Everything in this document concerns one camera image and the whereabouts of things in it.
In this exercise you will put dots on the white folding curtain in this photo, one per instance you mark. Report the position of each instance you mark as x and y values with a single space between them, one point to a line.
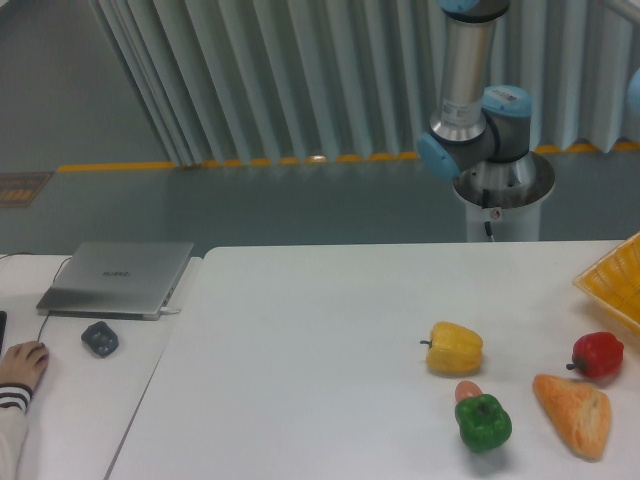
245 82

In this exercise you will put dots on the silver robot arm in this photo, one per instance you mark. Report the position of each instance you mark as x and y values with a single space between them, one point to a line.
473 122

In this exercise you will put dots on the green bell pepper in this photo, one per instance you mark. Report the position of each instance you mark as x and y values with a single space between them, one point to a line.
483 423

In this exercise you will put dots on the silver laptop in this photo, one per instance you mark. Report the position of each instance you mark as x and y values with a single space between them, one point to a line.
118 280

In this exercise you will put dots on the black keyboard edge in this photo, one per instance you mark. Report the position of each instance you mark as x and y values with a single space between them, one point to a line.
3 325

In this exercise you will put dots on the triangular bread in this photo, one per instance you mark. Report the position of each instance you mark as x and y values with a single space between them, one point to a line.
580 413

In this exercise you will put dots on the red bell pepper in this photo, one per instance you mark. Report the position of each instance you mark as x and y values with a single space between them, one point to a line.
597 355

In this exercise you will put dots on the striped sleeve forearm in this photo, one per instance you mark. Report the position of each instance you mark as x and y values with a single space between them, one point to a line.
15 400

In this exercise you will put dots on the yellow bell pepper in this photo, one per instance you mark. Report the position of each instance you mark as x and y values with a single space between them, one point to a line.
453 349

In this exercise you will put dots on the person's hand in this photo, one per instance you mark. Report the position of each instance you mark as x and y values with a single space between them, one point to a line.
24 364

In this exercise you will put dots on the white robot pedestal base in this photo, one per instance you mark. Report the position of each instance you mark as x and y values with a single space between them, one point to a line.
503 201

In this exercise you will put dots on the yellow wicker basket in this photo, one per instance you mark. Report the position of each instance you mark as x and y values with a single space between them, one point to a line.
613 283

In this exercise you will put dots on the black power adapter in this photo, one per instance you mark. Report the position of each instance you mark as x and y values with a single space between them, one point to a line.
100 339

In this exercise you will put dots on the pink sausage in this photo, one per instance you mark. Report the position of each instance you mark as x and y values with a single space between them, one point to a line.
466 389

